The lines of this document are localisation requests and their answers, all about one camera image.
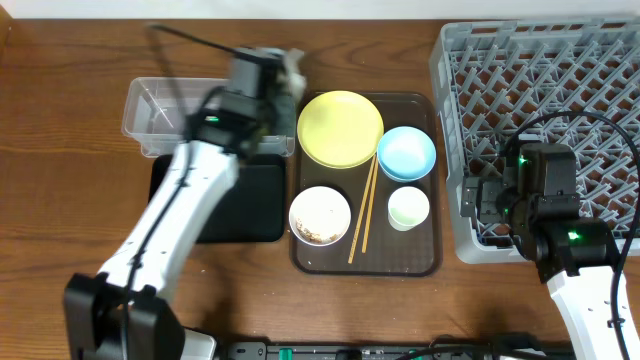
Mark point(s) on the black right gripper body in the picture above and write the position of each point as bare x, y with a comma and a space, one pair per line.
470, 198

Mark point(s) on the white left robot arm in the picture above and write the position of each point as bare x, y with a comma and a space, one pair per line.
124, 312

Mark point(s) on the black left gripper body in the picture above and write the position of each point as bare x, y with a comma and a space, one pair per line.
279, 98

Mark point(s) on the yellow plate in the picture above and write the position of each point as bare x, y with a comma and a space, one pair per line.
340, 129

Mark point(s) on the black waste tray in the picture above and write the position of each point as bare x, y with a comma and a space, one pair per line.
254, 209

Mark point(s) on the white tissue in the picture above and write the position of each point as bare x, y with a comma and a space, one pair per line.
296, 80

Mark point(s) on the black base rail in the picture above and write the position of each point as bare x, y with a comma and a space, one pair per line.
265, 351

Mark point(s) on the clear plastic waste bin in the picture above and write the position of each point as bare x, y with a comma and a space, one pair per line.
152, 118

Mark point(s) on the grey dishwasher rack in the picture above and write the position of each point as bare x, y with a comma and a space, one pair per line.
571, 81

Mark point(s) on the light blue bowl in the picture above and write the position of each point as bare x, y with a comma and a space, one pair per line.
406, 154

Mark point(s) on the left wooden chopstick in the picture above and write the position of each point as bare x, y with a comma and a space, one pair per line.
361, 210

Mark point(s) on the white green cup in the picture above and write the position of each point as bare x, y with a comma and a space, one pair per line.
408, 207

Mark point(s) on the brown serving tray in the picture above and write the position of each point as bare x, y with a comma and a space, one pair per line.
414, 253

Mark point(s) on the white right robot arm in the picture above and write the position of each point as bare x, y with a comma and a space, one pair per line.
576, 257

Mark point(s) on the white bowl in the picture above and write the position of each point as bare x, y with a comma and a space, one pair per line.
319, 216

